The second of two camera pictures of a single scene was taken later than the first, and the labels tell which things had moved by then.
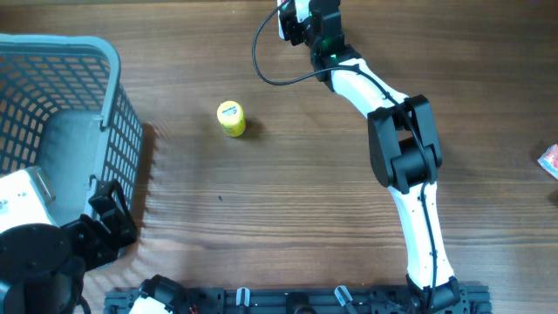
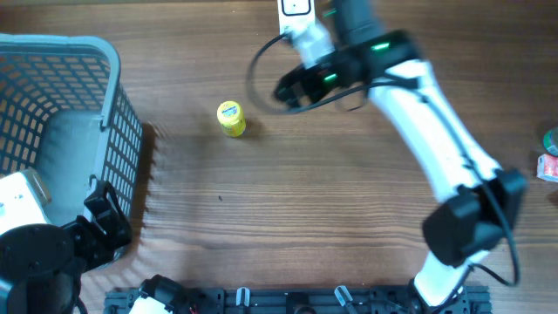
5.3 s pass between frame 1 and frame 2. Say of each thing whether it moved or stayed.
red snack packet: moved
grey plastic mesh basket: stayed
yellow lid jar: stayed
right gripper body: moved
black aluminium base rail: stayed
